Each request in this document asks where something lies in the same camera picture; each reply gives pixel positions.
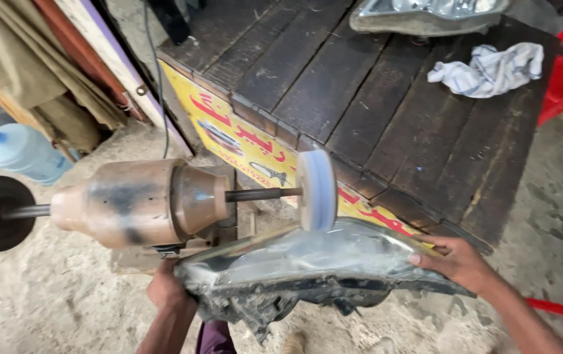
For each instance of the person's left hand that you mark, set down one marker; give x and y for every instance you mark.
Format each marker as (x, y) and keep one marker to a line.
(166, 292)

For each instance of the white cloth buffing wheel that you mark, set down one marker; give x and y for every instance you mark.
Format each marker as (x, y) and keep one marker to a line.
(317, 190)

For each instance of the blue water bottle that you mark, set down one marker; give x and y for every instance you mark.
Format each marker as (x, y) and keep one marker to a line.
(23, 152)

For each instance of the dusty car headlight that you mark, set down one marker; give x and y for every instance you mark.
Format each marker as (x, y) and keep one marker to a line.
(426, 14)

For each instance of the dark wooden bench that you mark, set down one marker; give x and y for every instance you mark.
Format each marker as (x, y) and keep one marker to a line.
(375, 108)

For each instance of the brown bench polishing motor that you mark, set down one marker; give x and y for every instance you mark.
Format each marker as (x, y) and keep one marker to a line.
(134, 201)

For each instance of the yellow printed banner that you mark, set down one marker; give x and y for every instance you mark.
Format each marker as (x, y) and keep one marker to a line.
(242, 142)

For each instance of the beige hanging cloth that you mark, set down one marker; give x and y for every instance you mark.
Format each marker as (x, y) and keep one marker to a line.
(40, 69)

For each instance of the white striped cloth rag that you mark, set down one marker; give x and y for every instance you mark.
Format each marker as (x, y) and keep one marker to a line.
(490, 69)

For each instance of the person's purple trouser leg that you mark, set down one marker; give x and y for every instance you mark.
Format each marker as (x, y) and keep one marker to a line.
(215, 338)

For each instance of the clear car headlight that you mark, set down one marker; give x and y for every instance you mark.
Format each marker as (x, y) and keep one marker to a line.
(311, 268)

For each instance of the person's brown shoe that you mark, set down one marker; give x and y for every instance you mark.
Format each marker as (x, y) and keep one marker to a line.
(294, 342)

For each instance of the person's right hand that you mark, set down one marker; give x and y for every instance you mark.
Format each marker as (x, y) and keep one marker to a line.
(458, 263)

